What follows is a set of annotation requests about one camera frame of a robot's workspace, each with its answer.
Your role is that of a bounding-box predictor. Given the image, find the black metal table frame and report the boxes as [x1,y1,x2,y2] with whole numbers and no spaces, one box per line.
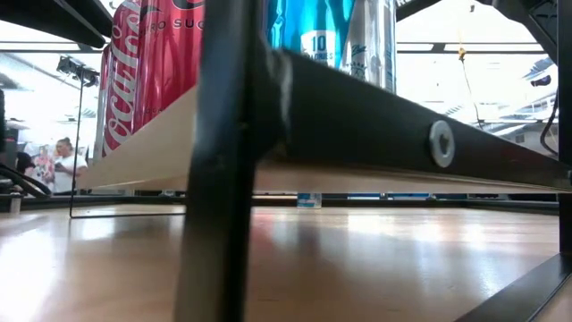
[0,192,560,216]

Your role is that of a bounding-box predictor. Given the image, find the person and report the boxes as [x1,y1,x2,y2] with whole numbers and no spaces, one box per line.
[53,137,88,194]
[30,145,57,193]

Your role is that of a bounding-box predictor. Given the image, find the blue silver energy drink can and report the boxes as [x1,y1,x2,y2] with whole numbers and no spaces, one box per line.
[296,192,323,210]
[266,0,398,94]

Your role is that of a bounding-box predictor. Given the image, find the black ceiling fixture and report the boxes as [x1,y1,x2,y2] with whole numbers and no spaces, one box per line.
[55,55,100,89]

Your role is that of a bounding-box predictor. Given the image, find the hanging cable yellow connector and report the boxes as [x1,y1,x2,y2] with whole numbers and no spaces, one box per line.
[458,44,486,131]

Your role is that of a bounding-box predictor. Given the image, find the red cola can white script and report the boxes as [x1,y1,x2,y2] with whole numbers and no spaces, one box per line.
[92,42,112,163]

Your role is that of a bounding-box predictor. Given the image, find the wooden shelf black end frames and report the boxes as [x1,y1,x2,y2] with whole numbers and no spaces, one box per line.
[69,0,572,322]

